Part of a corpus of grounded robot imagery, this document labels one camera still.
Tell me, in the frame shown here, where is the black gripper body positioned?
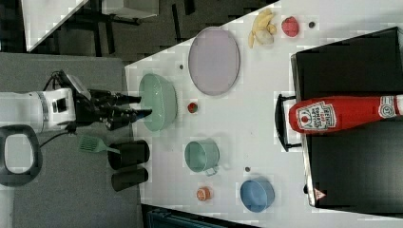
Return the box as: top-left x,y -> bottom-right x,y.
75,89 -> 127,130

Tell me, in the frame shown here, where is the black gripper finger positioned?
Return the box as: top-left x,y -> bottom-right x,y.
124,109 -> 152,123
117,94 -> 142,105

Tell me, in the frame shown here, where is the red ketchup bottle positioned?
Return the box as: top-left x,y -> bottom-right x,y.
289,95 -> 403,134

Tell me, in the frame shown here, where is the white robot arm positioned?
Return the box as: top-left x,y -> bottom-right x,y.
1,88 -> 151,187

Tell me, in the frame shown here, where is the black toaster oven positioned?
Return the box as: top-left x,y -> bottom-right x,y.
275,27 -> 402,218

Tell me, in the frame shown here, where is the green colander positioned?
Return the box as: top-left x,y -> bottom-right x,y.
139,73 -> 178,131

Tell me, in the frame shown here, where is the large black pot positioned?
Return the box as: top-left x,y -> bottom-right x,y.
107,140 -> 150,170

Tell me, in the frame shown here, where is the green spatula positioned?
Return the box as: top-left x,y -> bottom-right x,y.
79,135 -> 120,154

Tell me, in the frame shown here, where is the toy strawberry near colander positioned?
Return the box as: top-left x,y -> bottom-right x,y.
187,103 -> 199,114

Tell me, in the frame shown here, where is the small black cup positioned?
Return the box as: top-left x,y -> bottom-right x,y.
111,168 -> 148,192

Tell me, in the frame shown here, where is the green mug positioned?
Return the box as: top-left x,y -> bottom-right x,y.
184,139 -> 220,177

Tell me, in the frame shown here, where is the purple round plate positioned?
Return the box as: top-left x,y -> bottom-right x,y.
188,27 -> 240,96

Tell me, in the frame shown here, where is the toy orange slice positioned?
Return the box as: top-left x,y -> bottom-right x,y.
196,186 -> 211,201

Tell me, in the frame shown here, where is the blue cup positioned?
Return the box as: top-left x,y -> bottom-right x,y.
240,177 -> 275,213

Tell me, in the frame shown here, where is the toy banana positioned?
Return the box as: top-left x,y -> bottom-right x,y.
248,9 -> 277,48

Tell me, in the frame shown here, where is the toy strawberry near banana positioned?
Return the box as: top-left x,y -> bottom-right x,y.
281,16 -> 299,37

